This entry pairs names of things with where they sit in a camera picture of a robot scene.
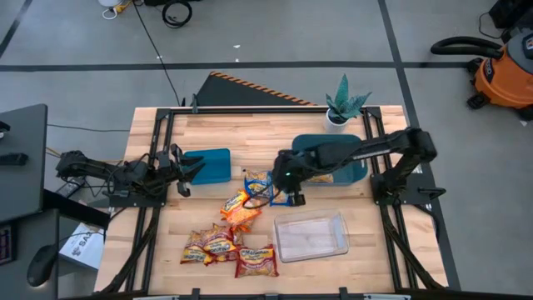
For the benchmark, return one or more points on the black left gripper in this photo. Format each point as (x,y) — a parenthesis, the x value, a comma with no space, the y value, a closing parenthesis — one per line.
(168,168)

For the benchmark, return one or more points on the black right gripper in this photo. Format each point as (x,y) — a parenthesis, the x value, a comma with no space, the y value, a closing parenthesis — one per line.
(287,173)

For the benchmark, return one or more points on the orange Maruchan noodle pack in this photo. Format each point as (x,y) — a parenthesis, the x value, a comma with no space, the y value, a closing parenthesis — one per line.
(245,216)
(234,203)

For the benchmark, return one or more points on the red Maruchan noodle pack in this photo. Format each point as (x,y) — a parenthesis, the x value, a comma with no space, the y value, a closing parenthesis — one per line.
(216,241)
(256,262)
(192,250)

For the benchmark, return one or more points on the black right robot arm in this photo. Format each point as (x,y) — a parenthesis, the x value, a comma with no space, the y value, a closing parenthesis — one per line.
(375,148)

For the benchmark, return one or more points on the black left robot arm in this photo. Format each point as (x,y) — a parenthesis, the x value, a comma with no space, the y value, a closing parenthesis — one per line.
(96,168)

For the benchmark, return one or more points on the small teal plastic bin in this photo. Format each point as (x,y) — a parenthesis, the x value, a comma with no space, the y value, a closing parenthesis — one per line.
(216,166)

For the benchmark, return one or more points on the clear plastic container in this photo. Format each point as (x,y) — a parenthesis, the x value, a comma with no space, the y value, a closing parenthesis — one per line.
(310,235)

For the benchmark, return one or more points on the large teal plastic bin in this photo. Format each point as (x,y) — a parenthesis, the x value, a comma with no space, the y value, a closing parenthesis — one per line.
(354,173)

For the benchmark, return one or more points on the white plant pot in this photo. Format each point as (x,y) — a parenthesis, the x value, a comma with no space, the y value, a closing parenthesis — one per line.
(333,125)

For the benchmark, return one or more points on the black hazard-striped mat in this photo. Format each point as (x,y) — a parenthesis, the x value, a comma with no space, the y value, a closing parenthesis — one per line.
(233,91)

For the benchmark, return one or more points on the green spiky plant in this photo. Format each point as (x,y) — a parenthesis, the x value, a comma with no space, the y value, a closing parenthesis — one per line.
(343,100)

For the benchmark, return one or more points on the black power adapter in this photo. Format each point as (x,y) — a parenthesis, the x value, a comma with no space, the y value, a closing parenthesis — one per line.
(71,186)

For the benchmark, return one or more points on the white cardboard box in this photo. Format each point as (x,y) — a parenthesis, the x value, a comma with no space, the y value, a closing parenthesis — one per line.
(83,246)

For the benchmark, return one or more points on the dark grey desk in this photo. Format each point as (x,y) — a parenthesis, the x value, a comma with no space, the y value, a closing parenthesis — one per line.
(21,187)

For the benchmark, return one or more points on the yellow power plug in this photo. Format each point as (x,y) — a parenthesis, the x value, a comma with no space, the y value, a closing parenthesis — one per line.
(123,6)

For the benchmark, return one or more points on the black computer mouse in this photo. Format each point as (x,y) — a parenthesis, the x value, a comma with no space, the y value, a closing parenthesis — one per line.
(41,264)

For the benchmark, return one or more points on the black device on desk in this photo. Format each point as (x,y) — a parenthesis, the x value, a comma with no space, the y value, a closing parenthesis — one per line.
(12,158)

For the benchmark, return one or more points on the white round object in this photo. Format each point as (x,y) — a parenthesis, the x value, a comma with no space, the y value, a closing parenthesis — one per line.
(109,2)

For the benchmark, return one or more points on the dark panel with display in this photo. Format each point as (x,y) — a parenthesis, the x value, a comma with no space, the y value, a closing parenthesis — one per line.
(5,246)

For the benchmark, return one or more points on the orange shop vacuum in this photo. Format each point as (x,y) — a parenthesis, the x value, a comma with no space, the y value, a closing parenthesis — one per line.
(504,79)

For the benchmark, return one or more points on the black equipment case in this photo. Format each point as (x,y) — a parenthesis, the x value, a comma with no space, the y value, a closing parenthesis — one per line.
(514,12)

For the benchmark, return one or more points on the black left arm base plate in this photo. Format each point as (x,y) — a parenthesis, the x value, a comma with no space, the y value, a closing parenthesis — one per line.
(137,202)

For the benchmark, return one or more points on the black aluminium table frame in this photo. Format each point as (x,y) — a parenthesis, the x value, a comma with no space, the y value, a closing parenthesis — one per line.
(250,110)

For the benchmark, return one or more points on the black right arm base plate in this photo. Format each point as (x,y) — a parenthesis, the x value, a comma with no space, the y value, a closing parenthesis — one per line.
(416,193)

